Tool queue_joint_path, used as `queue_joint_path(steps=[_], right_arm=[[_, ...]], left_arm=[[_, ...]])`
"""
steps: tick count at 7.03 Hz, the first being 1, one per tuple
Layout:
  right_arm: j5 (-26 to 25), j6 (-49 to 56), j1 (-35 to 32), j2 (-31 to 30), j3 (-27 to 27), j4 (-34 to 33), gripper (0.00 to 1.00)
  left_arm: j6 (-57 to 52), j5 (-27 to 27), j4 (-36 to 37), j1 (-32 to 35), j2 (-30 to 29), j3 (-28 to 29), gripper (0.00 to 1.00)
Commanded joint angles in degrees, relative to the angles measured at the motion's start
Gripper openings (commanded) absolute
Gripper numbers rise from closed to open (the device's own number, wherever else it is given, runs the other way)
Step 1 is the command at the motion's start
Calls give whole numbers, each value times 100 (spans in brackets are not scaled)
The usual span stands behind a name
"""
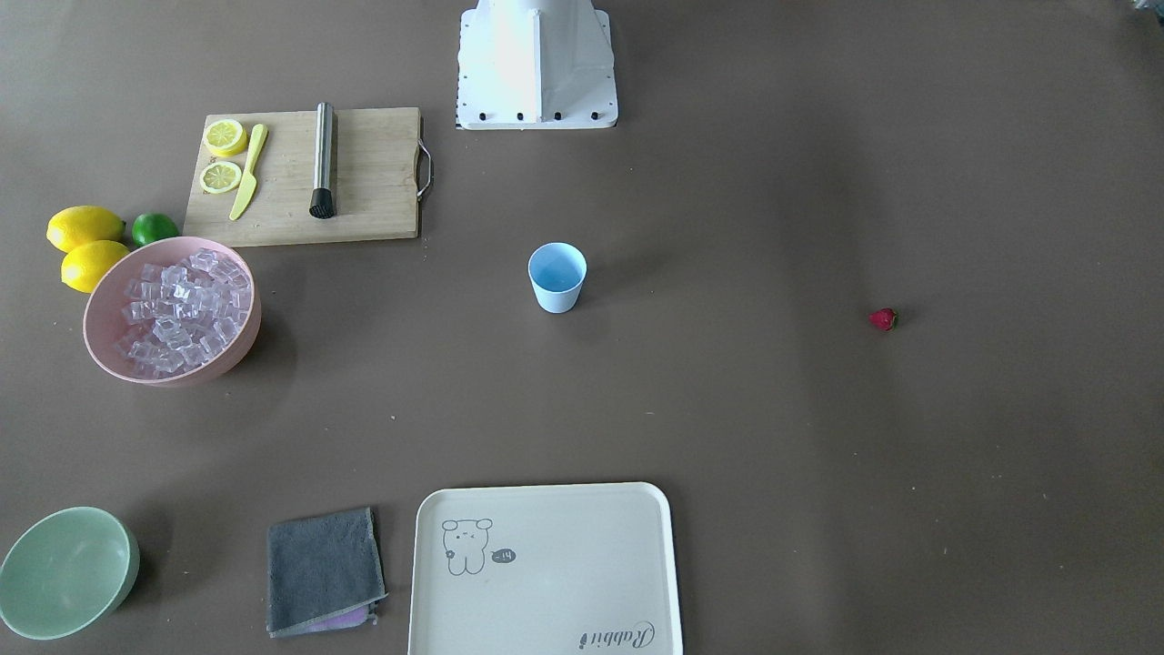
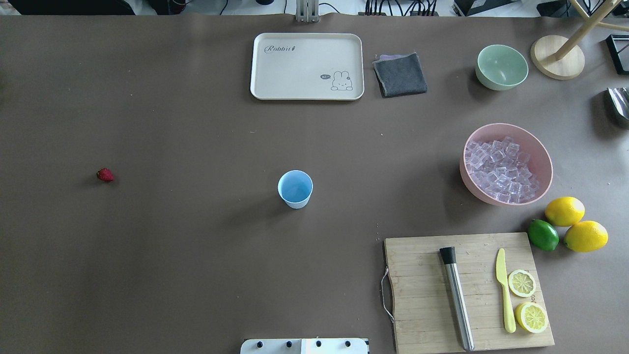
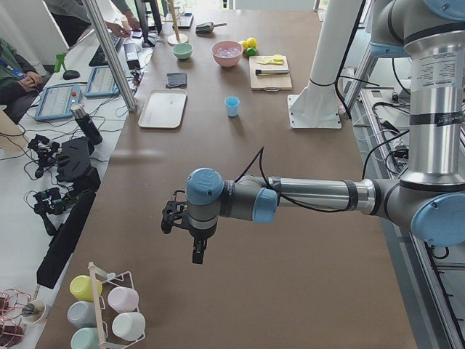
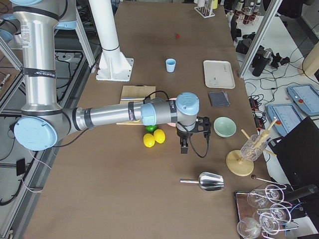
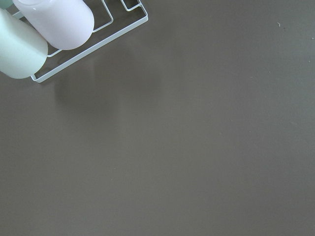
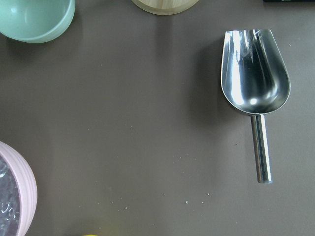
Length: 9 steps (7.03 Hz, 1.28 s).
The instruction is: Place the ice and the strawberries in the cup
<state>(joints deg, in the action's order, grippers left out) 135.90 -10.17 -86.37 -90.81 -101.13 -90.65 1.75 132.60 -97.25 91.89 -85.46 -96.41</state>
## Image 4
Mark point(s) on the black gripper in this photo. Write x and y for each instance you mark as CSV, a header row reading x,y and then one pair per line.
x,y
182,133

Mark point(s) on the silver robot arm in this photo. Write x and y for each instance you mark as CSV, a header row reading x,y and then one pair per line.
x,y
44,122

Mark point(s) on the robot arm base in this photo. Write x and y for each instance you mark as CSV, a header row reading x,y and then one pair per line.
x,y
10,31

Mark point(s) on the metal ice scoop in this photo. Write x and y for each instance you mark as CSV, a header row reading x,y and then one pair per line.
x,y
207,181

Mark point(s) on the wooden cup rack stand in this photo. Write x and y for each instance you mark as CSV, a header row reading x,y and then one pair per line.
x,y
243,167

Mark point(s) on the light blue plastic cup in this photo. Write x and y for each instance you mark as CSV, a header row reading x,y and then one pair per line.
x,y
170,65

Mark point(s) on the pink bowl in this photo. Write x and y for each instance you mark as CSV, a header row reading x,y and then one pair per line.
x,y
170,123

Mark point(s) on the yellow lemon rear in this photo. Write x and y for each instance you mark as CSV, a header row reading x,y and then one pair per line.
x,y
159,136

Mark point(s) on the yellow lemon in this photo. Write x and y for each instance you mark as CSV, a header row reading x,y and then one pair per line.
x,y
159,136
148,140

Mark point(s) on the yellow lemon front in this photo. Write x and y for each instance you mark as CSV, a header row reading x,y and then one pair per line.
x,y
148,140

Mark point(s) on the green lime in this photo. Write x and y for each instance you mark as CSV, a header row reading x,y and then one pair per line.
x,y
151,128

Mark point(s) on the green ceramic bowl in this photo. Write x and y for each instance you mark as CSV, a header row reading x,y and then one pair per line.
x,y
224,127

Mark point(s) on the grey folded cloth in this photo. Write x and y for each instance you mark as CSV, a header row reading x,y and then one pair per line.
x,y
219,99

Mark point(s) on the bamboo cutting board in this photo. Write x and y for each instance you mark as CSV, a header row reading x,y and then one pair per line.
x,y
135,91

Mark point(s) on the clear glass tumbler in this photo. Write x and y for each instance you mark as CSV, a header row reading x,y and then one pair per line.
x,y
250,151

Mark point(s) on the steel muddler black tip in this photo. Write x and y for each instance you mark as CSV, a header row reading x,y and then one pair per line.
x,y
132,98

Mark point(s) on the cream rabbit tray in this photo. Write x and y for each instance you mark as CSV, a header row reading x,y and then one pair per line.
x,y
218,74

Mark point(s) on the black tray with glasses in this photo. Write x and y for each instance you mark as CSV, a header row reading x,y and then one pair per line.
x,y
274,217

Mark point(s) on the wine glass front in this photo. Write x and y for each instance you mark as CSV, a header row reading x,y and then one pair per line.
x,y
249,228

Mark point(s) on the blue teach pendant lower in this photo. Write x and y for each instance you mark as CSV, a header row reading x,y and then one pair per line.
x,y
287,115

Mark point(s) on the blue teach pendant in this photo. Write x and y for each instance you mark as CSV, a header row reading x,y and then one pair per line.
x,y
306,97
287,115

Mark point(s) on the black thermos bottle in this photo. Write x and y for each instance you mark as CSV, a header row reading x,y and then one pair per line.
x,y
260,61

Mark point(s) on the blue teach pendant upper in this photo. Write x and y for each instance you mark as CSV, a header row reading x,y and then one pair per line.
x,y
306,97

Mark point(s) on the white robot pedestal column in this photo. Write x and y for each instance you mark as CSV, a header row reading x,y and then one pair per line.
x,y
113,65

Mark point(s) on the aluminium frame post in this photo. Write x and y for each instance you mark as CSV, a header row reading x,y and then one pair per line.
x,y
263,27

